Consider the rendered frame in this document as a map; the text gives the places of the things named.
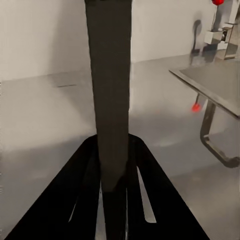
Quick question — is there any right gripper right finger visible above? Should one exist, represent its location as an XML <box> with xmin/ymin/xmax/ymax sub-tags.
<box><xmin>127</xmin><ymin>133</ymin><xmax>210</xmax><ymax>240</ymax></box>

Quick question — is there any poster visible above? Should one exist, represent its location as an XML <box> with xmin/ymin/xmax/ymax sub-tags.
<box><xmin>85</xmin><ymin>0</ymin><xmax>132</xmax><ymax>240</ymax></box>

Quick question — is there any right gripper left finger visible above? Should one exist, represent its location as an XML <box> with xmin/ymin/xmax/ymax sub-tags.
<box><xmin>5</xmin><ymin>134</ymin><xmax>101</xmax><ymax>240</ymax></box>

